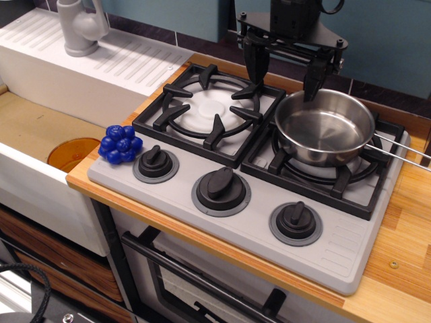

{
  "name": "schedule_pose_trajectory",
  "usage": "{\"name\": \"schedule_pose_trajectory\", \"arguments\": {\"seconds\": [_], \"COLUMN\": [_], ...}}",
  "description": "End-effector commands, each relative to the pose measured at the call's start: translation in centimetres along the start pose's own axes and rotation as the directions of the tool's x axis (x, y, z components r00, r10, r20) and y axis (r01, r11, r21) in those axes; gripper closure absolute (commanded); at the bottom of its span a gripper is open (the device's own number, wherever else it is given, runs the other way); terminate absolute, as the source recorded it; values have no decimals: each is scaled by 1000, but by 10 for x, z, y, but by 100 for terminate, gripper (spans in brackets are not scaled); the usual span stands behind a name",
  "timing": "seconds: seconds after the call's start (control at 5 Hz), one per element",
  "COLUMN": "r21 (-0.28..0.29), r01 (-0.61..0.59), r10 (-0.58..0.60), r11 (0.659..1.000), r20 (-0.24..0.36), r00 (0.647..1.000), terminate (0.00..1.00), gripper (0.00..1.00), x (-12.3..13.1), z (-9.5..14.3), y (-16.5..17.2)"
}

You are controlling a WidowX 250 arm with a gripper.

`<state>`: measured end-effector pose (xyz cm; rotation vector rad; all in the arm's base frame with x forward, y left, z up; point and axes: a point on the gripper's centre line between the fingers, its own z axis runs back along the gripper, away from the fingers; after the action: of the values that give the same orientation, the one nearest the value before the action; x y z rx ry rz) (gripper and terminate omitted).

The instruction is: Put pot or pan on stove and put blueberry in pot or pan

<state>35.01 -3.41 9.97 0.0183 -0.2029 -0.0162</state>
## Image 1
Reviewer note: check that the wooden drawer front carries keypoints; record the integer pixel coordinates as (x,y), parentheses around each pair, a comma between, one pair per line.
(81,277)

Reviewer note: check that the black burner grate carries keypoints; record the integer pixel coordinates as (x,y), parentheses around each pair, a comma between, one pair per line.
(207,116)
(355,188)

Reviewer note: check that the black stove knob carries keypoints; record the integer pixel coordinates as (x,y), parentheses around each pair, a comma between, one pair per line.
(296,224)
(155,166)
(221,193)

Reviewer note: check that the black left stove knob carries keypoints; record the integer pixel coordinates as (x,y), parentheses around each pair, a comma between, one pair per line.
(155,166)

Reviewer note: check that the black right stove knob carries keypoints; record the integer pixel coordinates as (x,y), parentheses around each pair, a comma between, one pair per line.
(296,224)

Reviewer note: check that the black left burner grate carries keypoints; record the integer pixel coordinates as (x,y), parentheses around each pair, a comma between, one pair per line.
(207,116)

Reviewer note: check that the stainless steel pot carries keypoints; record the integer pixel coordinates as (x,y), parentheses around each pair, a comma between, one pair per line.
(329,131)

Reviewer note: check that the toy oven door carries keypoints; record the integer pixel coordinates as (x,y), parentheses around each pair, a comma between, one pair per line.
(177,298)

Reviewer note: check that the grey toy faucet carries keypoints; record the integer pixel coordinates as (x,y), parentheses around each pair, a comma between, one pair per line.
(81,30)

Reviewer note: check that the black oven door handle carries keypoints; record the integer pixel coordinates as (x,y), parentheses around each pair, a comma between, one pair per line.
(143,245)

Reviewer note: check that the white toy sink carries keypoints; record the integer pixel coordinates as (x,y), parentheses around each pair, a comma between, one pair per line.
(49,97)

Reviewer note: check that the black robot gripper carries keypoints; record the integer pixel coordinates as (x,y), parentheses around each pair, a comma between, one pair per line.
(292,30)

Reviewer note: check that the blue toy blueberry cluster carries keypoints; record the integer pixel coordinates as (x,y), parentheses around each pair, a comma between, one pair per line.
(120,145)

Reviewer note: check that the grey toy stove top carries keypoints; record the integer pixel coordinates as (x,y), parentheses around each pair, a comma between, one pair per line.
(336,260)

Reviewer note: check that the black middle stove knob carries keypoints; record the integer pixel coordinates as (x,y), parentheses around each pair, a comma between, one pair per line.
(221,193)

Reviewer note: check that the black right burner grate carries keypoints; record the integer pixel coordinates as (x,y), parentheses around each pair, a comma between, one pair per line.
(355,188)

